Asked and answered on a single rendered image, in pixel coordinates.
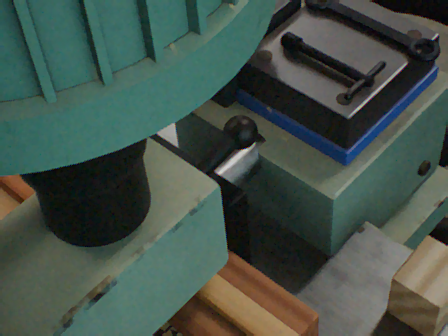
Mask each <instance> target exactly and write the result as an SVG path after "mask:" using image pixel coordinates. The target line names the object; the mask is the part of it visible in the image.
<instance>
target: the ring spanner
mask: <svg viewBox="0 0 448 336"><path fill-rule="evenodd" d="M304 3H305V4H306V6H307V7H309V9H313V10H316V11H322V10H327V11H328V12H331V13H333V14H334V15H337V16H339V17H340V18H343V19H345V20H347V21H348V22H351V23H353V24H355V25H358V26H359V27H361V28H364V29H365V30H367V31H370V32H371V33H373V34H376V35H378V36H379V37H382V38H384V39H385V40H389V41H390V42H392V43H395V44H397V45H398V46H401V47H403V48H404V49H407V52H408V54H409V56H410V57H411V58H412V59H414V60H415V61H420V62H429V61H434V60H435V59H436V58H438V56H439V55H440V53H441V48H440V46H439V45H438V43H437V42H435V41H434V40H432V39H428V38H419V39H414V38H413V37H411V36H408V35H406V34H405V33H402V32H400V31H399V30H395V29H394V28H392V27H389V26H387V25H386V24H383V23H381V22H379V21H376V20H375V19H373V18H370V17H369V16H367V15H364V14H362V13H360V12H357V11H356V10H354V9H351V8H350V7H348V6H345V5H344V4H341V3H338V2H337V1H335V0H326V1H325V2H324V3H315V2H313V1H312V0H304ZM419 46H428V47H429V48H431V49H432V52H431V53H429V54H420V53H419V52H416V48H417V47H419Z"/></svg>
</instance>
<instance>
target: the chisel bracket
mask: <svg viewBox="0 0 448 336"><path fill-rule="evenodd" d="M143 160H144V163H145V167H146V174H147V178H148V181H149V188H150V191H151V206H150V208H149V212H148V214H147V215H146V218H145V220H144V221H143V223H142V224H141V225H140V226H139V227H138V228H136V230H135V231H133V233H131V234H130V235H128V236H127V237H124V239H122V240H119V241H117V242H115V243H112V244H108V245H105V246H97V247H84V246H81V247H77V246H75V245H72V244H70V243H69V244H68V243H66V242H65V241H63V240H61V239H59V237H56V236H55V234H53V233H52V231H51V230H50V228H49V226H48V225H47V222H46V219H45V217H44V215H43V211H42V210H41V207H40V204H39V201H38V200H37V196H36V194H35V193H34V194H33V195H31V197H28V198H27V200H25V201H24V202H23V203H22V204H20V205H19V206H18V207H16V208H15V209H14V210H12V211H11V212H10V213H8V214H7V215H6V216H5V217H3V218H2V219H1V220H0V333H1V335H2V336H152V335H153V334H154V333H155V332H156V331H157V330H158V329H159V328H160V327H161V326H163V325H164V324H165V323H166V322H167V321H168V320H169V319H170V317H172V316H173V314H175V313H176V311H178V310H179V308H181V307H182V305H185V304H186V302H188V301H189V299H191V298H192V296H194V295H195V293H196V292H198V290H199V289H201V287H202V286H204V285H205V284H206V283H207V282H208V281H209V280H210V279H211V278H212V277H213V276H214V275H215V274H216V273H217V272H218V271H219V270H220V269H221V268H223V266H224V265H225V264H226V263H227V261H228V259H229V256H228V249H227V243H226V230H225V223H224V216H223V203H222V197H221V190H220V187H219V185H218V184H217V182H215V181H214V180H213V179H210V177H208V176H207V175H205V174H204V173H203V172H201V171H199V170H198V169H196V168H195V167H194V166H192V165H190V164H189V163H187V162H186V161H185V160H183V159H181V158H180V157H178V156H177V155H176V154H173V153H172V152H171V151H169V150H167V148H164V147H163V146H162V145H160V144H158V142H155V141H154V140H153V139H151V138H149V137H147V142H146V151H145V153H144V155H143Z"/></svg>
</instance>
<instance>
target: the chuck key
mask: <svg viewBox="0 0 448 336"><path fill-rule="evenodd" d="M281 46H283V47H286V48H287V49H289V50H292V51H293V52H295V53H296V52H297V51H300V52H301V53H303V54H305V55H306V56H309V57H311V58H312V59H315V60H316V61H318V62H321V63H322V64H324V65H327V66H328V67H329V68H332V69H334V70H335V71H338V72H340V73H341V74H343V75H345V76H346V77H349V78H351V79H352V80H355V81H356V82H357V83H355V84H354V85H353V86H352V87H351V88H350V89H349V90H348V91H346V93H344V96H343V97H344V99H346V100H350V99H352V97H354V96H355V95H356V94H357V93H358V92H359V91H360V90H362V88H364V87H365V86H367V87H368V88H370V87H371V86H373V85H374V77H376V76H377V74H379V73H380V72H381V71H382V70H383V69H384V68H385V67H386V65H387V64H386V62H384V61H381V62H378V63H377V65H375V66H374V67H373V68H371V70H370V71H368V73H367V74H363V73H362V72H361V71H358V70H356V69H355V68H352V67H350V66H349V65H346V64H344V63H343V62H340V61H339V60H337V59H334V58H333V57H331V56H328V55H327V54H326V53H323V52H321V51H320V50H317V49H315V48H314V47H311V46H309V45H308V44H306V43H304V42H303V38H302V37H299V36H297V35H296V34H293V33H291V32H290V31H287V32H285V33H284V34H283V35H282V36H281Z"/></svg>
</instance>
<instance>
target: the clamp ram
mask: <svg viewBox="0 0 448 336"><path fill-rule="evenodd" d="M149 138H151V139H153V140H154V141H155V142H158V144H160V145H162V146H163V147H164V148H167V150H169V151H171V152H172V153H173V154H176V155H177V156H178V157H180V158H181V159H183V160H185V161H186V162H187V163H189V164H190V165H192V166H194V165H195V163H197V162H198V160H196V159H195V158H194V157H192V156H190V155H189V154H186V152H184V151H182V150H181V149H180V148H177V146H175V145H173V144H172V143H170V142H168V141H167V140H166V139H164V138H163V137H161V136H159V135H158V134H157V133H155V134H154V135H152V136H149ZM264 142H266V140H265V138H264V137H263V136H262V135H261V134H259V133H258V137H257V139H256V142H255V143H254V144H253V145H252V146H251V147H250V148H247V149H245V150H236V149H235V151H233V152H232V154H230V155H229V157H227V158H226V160H224V161H223V163H221V164H220V165H219V166H218V167H217V168H216V169H215V170H214V171H213V172H212V173H211V174H210V175H209V176H208V177H210V179H213V180H214V181H215V182H217V184H218V185H219V187H220V190H221V197H222V203H223V216H224V223H225V230H226V243H227V249H229V250H230V251H231V252H233V253H235V255H238V257H240V258H241V259H243V260H244V261H246V262H247V263H248V264H249V265H251V254H250V234H249V224H248V214H247V194H246V193H245V192H244V191H243V190H241V187H242V186H243V185H244V184H245V183H246V182H248V181H249V180H250V179H251V178H252V177H253V175H255V174H256V173H257V172H259V170H260V169H261V163H260V160H259V155H258V153H257V152H258V149H259V147H260V146H261V145H262V144H263V143H264ZM251 266H252V265H251Z"/></svg>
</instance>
